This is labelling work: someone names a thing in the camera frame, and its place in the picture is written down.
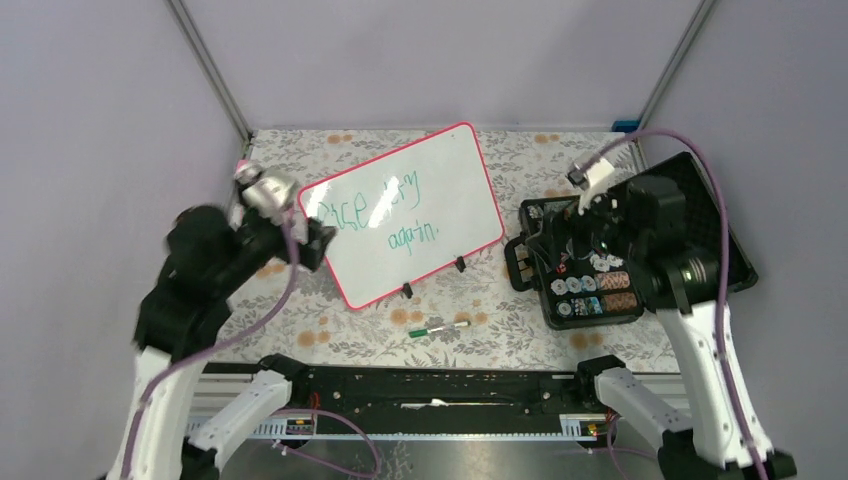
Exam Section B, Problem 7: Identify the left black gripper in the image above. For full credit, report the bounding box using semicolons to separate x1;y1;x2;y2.
216;178;336;293

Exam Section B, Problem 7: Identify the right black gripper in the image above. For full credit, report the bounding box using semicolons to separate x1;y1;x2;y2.
525;179;647;269

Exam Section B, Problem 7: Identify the pink framed whiteboard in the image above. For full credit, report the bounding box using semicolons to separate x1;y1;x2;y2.
298;122;505;310

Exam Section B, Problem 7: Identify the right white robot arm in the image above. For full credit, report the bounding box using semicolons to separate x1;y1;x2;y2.
527;176;797;479

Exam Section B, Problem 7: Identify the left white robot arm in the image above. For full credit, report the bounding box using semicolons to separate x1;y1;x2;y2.
105;205;338;479

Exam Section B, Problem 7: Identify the black poker chip case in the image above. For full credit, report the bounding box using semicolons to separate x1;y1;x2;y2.
504;152;758;331

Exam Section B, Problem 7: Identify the blue clip at corner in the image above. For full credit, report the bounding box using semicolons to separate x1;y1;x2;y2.
611;119;640;134

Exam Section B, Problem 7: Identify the floral table mat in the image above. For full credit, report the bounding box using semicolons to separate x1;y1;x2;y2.
213;130;678;374

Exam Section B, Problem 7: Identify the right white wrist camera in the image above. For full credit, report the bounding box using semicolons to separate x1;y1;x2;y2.
567;157;616;215

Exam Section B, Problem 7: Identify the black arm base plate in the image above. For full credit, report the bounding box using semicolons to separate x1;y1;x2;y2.
258;355;612;438

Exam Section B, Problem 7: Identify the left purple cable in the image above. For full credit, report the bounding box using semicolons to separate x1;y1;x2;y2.
119;205;384;480

